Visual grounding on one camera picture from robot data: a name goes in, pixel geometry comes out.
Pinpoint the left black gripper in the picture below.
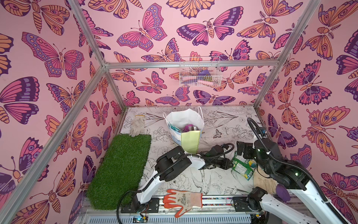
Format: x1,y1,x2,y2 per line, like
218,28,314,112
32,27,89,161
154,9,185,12
209,158,235,172

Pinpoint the green snack packet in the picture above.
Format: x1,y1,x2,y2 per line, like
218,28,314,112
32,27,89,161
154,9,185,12
231,152,257,181

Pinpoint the purple grape candy bag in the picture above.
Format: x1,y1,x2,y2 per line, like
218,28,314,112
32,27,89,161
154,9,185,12
183,124,198,133

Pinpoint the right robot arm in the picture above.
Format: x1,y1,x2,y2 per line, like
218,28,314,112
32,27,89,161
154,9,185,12
237,118,350,224

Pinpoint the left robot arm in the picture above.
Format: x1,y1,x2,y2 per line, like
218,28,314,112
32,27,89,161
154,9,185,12
116,143,235,224

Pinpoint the white paper gift bag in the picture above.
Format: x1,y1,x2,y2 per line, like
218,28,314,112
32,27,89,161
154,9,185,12
163,107,205,154

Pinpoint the beige leather glove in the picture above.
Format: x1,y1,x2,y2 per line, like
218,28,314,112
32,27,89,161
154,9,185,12
253,167,278,195

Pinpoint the red and white work glove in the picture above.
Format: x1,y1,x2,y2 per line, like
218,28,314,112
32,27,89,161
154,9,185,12
163,189,203,218

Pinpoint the purple round object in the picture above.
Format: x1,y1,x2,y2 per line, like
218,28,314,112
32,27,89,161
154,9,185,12
276,184,291,202

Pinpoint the pink roll in basket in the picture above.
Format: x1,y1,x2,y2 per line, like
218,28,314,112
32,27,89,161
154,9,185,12
196,80,221,88

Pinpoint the purple item in basket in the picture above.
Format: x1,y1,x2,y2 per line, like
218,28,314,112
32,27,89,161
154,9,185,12
198,70,211,78

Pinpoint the white knit work glove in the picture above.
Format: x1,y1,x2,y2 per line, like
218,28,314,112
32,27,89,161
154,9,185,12
129,115,145,137

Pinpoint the green artificial grass mat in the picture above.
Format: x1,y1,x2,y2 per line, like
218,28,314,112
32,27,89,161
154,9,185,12
87,134,152,211

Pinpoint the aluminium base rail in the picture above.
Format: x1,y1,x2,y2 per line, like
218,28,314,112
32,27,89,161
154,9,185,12
75,195,269,224

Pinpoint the white wire basket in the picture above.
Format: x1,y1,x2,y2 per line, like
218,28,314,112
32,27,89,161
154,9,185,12
178,56,222,88

